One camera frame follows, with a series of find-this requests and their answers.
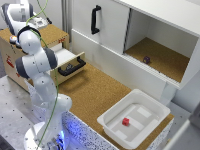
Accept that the white sliding door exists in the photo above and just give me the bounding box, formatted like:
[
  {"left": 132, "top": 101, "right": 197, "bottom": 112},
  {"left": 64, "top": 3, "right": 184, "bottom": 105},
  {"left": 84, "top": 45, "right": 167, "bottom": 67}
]
[{"left": 71, "top": 0, "right": 131, "bottom": 56}]

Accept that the black drawer handle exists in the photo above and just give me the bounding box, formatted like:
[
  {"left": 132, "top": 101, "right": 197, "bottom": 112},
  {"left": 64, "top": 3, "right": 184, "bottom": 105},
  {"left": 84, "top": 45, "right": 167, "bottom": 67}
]
[{"left": 57, "top": 56, "right": 87, "bottom": 77}]

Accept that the wooden drawer box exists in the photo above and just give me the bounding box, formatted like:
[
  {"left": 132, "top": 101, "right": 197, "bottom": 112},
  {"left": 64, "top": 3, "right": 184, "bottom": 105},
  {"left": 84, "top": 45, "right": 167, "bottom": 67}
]
[{"left": 0, "top": 23, "right": 71, "bottom": 93}]

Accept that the green cable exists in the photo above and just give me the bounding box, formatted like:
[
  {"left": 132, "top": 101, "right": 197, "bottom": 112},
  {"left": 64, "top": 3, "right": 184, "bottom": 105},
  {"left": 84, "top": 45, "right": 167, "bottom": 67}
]
[{"left": 25, "top": 0, "right": 61, "bottom": 150}]

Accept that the black door handle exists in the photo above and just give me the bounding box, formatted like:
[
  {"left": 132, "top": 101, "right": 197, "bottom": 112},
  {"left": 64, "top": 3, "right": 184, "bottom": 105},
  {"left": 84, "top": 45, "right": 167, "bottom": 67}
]
[{"left": 90, "top": 4, "right": 102, "bottom": 36}]

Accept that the pink block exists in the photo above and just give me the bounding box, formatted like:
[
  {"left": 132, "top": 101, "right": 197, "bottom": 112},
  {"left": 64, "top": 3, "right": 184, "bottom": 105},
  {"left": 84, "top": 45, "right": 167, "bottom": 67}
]
[{"left": 121, "top": 117, "right": 131, "bottom": 127}]

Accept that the wooden drawer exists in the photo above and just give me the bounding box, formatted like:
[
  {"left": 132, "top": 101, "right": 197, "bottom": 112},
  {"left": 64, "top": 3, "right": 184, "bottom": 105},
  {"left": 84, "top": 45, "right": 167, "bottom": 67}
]
[{"left": 49, "top": 42, "right": 87, "bottom": 78}]

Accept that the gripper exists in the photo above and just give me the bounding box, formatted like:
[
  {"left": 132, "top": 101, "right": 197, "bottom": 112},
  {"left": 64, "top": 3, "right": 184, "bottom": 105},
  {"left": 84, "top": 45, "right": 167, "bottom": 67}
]
[{"left": 31, "top": 15, "right": 52, "bottom": 30}]

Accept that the purple block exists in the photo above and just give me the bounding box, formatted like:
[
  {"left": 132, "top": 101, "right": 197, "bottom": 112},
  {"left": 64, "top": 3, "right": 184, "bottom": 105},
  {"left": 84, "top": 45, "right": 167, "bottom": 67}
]
[{"left": 143, "top": 55, "right": 151, "bottom": 65}]

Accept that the white plastic box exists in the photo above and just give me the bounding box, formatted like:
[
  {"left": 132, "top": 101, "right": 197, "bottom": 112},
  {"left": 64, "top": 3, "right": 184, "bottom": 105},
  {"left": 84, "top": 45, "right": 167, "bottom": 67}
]
[{"left": 96, "top": 88, "right": 172, "bottom": 150}]

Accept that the white cabinet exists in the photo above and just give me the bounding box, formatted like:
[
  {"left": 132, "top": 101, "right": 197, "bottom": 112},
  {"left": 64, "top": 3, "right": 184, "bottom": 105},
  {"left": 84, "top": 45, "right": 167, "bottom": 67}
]
[{"left": 68, "top": 0, "right": 200, "bottom": 108}]

